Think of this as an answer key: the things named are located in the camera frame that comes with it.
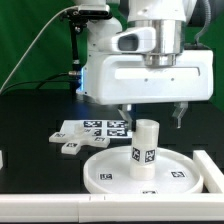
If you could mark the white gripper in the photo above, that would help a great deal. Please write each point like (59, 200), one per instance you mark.
(122, 69)

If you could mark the white marker sheet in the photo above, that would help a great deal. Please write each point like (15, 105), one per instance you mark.
(115, 129)

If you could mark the black camera stand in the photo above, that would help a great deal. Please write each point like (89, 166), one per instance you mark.
(78, 18)

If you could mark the white rail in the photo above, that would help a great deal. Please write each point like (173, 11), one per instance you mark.
(213, 177)
(98, 208)

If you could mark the white round table top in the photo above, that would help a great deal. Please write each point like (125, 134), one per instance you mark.
(114, 171)

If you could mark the white right rail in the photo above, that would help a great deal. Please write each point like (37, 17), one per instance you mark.
(213, 177)

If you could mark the white left rail stub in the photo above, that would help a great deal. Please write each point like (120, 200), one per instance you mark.
(1, 160)

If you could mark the white front rail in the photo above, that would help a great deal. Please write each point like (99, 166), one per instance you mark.
(98, 208)

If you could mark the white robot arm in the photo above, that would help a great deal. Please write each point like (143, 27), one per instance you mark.
(168, 17)

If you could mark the white cross-shaped table base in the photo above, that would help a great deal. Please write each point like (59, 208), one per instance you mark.
(72, 143)

